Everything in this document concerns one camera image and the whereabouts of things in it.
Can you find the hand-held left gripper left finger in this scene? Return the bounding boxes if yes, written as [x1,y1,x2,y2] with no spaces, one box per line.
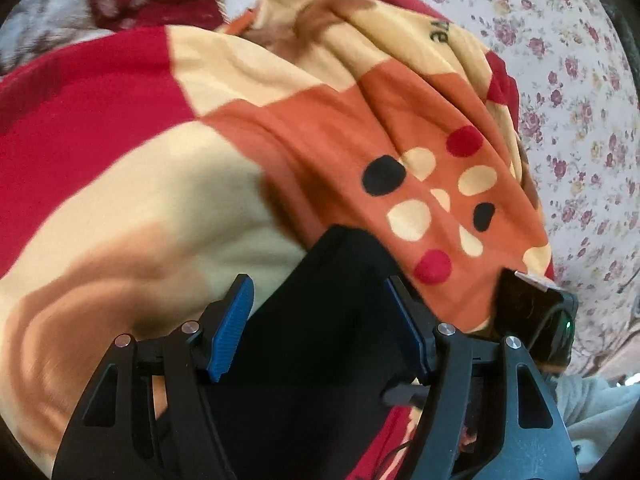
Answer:
[51,273,256,480]

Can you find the white floral sofa cover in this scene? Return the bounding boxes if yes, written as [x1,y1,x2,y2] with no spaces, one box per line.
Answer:
[345,0,640,386]

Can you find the red floral cushion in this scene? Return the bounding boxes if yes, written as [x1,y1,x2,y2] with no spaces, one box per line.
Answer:
[0,0,228,77]

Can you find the black pants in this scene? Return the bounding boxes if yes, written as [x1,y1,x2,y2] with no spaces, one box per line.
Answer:
[207,224,428,480]

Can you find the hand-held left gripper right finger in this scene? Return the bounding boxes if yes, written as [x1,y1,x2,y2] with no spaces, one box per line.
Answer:
[385,275,581,480]

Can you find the black cable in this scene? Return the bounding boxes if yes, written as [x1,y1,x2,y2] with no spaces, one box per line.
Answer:
[376,437,418,480]

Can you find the red orange checkered blanket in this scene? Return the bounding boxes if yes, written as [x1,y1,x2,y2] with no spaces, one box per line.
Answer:
[0,0,557,480]

